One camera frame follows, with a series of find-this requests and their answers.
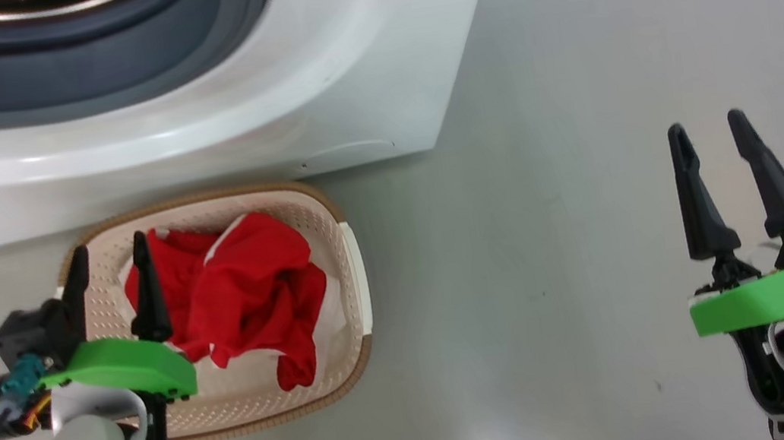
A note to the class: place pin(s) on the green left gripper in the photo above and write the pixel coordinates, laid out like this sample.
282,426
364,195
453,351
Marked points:
129,368

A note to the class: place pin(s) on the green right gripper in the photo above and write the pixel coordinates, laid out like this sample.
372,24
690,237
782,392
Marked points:
779,296

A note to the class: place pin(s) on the red and white garment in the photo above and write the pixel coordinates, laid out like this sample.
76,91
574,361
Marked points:
248,286

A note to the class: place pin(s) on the cream perforated laundry basket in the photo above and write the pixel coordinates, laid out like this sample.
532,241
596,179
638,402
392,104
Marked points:
319,222

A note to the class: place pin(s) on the grey rubber door gasket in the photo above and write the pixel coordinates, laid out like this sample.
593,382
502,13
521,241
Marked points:
109,60

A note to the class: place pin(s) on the white front-load washing machine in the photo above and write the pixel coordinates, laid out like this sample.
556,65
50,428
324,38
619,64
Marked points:
343,89

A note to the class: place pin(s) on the round white filter cover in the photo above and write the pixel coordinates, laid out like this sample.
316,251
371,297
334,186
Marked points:
352,155

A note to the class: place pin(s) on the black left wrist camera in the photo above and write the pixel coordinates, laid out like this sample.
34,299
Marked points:
32,332

